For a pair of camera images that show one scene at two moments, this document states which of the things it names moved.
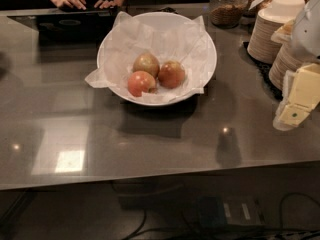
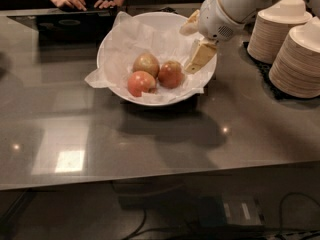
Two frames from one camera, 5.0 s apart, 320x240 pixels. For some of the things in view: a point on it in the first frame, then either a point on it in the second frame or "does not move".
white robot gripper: [307, 34] to [216, 18]
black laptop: [70, 27] does not move
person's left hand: [106, 4] does not move
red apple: [171, 74] does not move
